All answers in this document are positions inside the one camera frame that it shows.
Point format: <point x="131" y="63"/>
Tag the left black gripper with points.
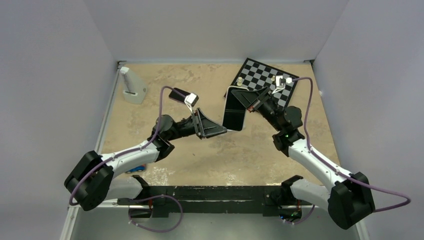
<point x="204" y="126"/>

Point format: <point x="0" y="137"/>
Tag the white dispenser stand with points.
<point x="134" y="88"/>

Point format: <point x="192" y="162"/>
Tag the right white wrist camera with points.
<point x="280" y="83"/>

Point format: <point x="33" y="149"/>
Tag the phone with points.
<point x="234" y="112"/>
<point x="178" y="95"/>

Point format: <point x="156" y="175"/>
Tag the white chess piece left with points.
<point x="239" y="81"/>

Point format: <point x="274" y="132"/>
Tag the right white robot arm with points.
<point x="342" y="194"/>

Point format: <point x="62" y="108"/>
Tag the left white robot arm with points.
<point x="89" y="183"/>

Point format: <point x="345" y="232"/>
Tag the colourful toy car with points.
<point x="137" y="169"/>

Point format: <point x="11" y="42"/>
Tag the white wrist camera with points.
<point x="190" y="101"/>
<point x="280" y="83"/>

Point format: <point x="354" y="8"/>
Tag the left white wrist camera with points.
<point x="190" y="101"/>

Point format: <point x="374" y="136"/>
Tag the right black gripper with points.
<point x="253" y="100"/>

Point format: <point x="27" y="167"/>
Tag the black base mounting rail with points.
<point x="268" y="201"/>

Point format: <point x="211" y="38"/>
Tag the black white chessboard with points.
<point x="257" y="75"/>

